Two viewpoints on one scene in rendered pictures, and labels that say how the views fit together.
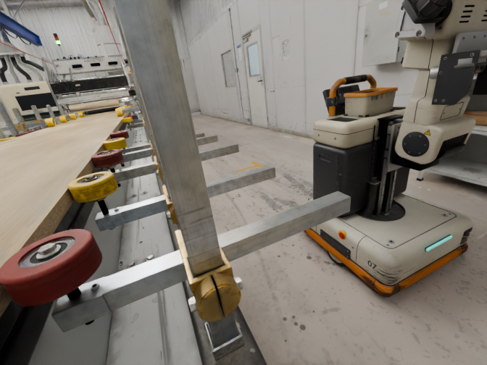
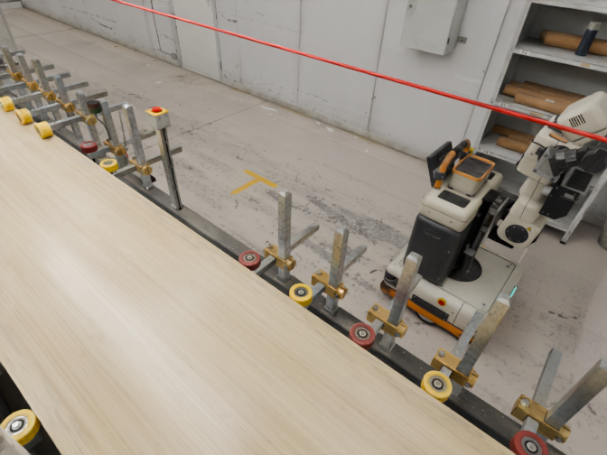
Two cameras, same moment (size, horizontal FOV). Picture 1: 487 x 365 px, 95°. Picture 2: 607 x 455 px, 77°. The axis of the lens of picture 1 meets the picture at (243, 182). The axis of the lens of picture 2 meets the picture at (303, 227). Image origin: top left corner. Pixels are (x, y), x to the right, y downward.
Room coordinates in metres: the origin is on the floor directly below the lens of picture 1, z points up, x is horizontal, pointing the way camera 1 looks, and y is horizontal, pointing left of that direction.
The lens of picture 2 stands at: (0.17, 0.93, 1.91)
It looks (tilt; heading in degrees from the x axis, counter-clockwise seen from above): 40 degrees down; 329
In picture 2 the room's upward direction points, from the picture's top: 3 degrees clockwise
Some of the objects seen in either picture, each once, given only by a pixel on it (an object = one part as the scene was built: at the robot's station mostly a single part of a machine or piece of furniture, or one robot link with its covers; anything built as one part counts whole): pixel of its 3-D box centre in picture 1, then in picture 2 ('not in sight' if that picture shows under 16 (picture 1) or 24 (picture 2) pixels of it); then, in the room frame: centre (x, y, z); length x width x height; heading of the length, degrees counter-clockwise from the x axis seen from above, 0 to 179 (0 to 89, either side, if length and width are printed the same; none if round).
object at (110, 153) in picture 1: (112, 169); (359, 342); (0.66, 0.39, 0.85); 0.08 x 0.08 x 0.11
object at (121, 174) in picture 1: (178, 161); (389, 310); (0.74, 0.21, 0.83); 0.43 x 0.03 x 0.04; 111
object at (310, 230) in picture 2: (164, 143); (284, 250); (1.20, 0.39, 0.81); 0.43 x 0.03 x 0.04; 111
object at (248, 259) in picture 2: (122, 142); (250, 267); (1.13, 0.57, 0.85); 0.08 x 0.08 x 0.11
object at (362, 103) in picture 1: (369, 101); (471, 174); (1.21, -0.72, 0.87); 0.23 x 0.15 x 0.11; 110
